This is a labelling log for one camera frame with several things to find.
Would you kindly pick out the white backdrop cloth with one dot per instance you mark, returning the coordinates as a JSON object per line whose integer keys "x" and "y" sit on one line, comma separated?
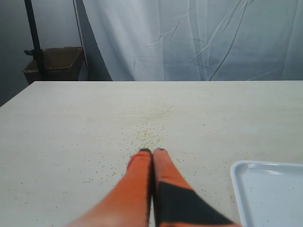
{"x": 198, "y": 40}

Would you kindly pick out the white rectangular plastic tray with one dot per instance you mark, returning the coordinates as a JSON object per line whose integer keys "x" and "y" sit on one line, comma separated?
{"x": 268, "y": 194}

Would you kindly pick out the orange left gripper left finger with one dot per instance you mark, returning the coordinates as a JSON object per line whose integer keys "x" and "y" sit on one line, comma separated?
{"x": 128, "y": 203}

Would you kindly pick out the black metal stand pole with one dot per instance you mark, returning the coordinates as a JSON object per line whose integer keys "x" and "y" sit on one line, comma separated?
{"x": 36, "y": 52}

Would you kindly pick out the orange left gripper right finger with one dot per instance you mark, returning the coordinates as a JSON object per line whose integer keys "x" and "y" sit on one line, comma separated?
{"x": 176, "y": 203}

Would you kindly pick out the brown cardboard box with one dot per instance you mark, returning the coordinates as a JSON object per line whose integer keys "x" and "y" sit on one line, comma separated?
{"x": 61, "y": 64}

